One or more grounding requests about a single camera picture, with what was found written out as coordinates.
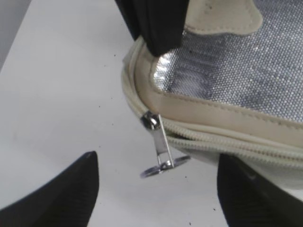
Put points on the cream bag with silver top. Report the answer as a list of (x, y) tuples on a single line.
[(234, 86)]

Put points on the silver zipper pull with ring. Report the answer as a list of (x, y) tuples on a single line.
[(154, 125)]

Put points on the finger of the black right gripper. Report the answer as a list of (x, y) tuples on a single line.
[(248, 199)]

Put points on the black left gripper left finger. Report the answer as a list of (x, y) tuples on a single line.
[(68, 200)]

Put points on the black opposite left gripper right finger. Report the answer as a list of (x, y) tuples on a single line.
[(159, 22)]

